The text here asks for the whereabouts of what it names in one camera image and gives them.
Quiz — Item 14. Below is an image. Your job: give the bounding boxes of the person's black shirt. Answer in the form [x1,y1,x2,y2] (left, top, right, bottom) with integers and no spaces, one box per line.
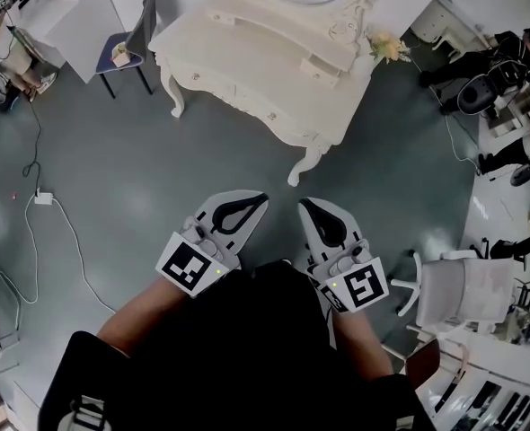
[38,260,437,431]

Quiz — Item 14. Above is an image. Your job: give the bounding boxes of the white office chair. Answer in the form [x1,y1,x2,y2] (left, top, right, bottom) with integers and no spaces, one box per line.
[389,248,517,337]

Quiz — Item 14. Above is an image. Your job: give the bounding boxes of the black office chair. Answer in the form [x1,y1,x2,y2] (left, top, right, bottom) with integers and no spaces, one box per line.
[469,233,530,262]
[455,75,500,117]

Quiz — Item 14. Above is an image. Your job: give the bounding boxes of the person's left forearm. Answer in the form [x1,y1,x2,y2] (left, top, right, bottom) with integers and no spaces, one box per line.
[96,275,194,358]

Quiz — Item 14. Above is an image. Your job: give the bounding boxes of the white shelf unit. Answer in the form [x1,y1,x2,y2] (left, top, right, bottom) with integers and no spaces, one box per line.
[415,330,530,431]

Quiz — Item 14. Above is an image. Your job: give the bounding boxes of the white ornate dressing table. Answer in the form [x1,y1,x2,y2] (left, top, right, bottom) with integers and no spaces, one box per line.
[147,0,383,188]

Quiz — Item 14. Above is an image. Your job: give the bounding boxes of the grey backpack strap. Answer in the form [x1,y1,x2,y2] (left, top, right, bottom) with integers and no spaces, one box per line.
[69,395,109,431]

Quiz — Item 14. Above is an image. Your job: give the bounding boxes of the small pink box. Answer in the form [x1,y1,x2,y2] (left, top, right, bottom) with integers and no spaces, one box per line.
[110,42,134,68]

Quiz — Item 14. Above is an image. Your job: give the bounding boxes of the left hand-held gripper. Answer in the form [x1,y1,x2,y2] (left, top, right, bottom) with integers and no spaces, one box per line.
[155,189,270,299]

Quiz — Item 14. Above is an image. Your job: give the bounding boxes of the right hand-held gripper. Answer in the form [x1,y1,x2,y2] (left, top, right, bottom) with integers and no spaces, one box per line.
[297,196,390,314]

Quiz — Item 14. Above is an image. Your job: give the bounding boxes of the small white drawer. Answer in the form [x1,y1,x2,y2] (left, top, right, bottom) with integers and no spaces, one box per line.
[205,8,238,27]
[299,57,341,89]

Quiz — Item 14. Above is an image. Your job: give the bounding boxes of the white background vanity table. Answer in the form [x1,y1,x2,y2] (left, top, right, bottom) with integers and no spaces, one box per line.
[430,0,495,57]

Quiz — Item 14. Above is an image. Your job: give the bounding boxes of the person's right forearm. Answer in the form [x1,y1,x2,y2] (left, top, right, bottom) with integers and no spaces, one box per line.
[321,301,394,383]

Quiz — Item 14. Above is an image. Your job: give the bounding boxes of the thin white floor cable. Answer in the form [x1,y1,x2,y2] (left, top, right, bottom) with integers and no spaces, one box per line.
[406,54,481,168]

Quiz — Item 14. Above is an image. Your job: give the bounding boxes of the artificial flower bouquet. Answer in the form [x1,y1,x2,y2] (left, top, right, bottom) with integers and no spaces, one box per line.
[367,28,413,66]

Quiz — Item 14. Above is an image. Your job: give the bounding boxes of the blue seat chair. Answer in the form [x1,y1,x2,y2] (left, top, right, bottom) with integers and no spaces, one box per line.
[94,0,159,101]

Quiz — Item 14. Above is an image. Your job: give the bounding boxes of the white power cable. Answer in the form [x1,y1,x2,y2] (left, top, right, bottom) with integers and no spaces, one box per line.
[23,195,119,317]

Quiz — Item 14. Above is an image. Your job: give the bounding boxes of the black floor cable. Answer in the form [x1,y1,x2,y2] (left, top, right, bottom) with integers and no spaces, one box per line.
[21,13,44,192]

